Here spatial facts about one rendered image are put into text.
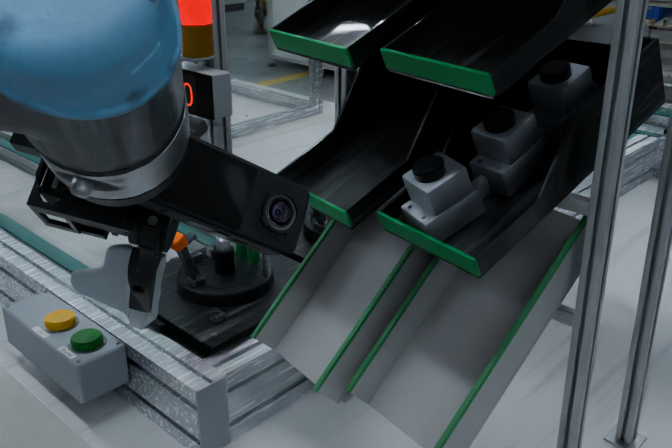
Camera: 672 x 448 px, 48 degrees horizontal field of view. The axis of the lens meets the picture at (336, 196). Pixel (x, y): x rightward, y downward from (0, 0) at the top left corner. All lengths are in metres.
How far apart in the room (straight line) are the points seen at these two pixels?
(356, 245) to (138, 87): 0.66
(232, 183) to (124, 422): 0.65
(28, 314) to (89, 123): 0.85
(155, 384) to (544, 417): 0.50
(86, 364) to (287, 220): 0.59
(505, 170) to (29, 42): 0.53
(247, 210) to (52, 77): 0.21
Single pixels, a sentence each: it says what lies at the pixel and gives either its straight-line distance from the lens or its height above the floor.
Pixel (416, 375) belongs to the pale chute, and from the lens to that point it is 0.82.
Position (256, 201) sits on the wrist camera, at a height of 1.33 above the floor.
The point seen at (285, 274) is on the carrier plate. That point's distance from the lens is 1.14.
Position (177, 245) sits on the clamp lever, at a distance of 1.03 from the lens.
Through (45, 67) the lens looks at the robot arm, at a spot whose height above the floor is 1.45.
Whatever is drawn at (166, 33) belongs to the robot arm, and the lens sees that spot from 0.28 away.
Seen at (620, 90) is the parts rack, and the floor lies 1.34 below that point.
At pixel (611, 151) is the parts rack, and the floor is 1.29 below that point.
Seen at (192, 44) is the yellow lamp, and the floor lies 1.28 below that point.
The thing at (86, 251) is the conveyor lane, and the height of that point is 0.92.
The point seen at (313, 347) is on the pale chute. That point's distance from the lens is 0.89.
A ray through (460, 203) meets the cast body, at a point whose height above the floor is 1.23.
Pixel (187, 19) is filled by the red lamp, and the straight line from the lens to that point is 1.21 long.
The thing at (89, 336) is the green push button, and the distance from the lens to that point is 1.03.
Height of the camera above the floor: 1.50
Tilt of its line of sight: 22 degrees down
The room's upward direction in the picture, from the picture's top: straight up
